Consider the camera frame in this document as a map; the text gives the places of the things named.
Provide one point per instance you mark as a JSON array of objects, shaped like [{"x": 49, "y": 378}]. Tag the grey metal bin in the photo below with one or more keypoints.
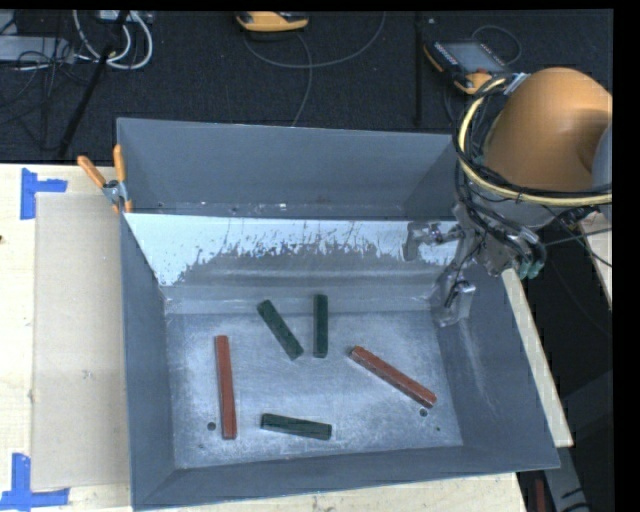
[{"x": 320, "y": 385}]

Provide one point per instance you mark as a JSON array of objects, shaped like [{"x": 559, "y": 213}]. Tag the pale flat board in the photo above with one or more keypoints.
[{"x": 75, "y": 325}]

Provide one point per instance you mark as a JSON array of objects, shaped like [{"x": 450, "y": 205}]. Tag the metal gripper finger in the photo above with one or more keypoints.
[
  {"x": 454, "y": 300},
  {"x": 430, "y": 236}
]

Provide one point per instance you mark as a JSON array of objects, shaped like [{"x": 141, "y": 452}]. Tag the red-brown flat block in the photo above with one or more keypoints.
[
  {"x": 226, "y": 387},
  {"x": 392, "y": 376}
]

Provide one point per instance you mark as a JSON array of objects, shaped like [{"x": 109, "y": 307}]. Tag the dark green flat block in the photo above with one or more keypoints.
[
  {"x": 280, "y": 330},
  {"x": 296, "y": 426},
  {"x": 320, "y": 326}
]

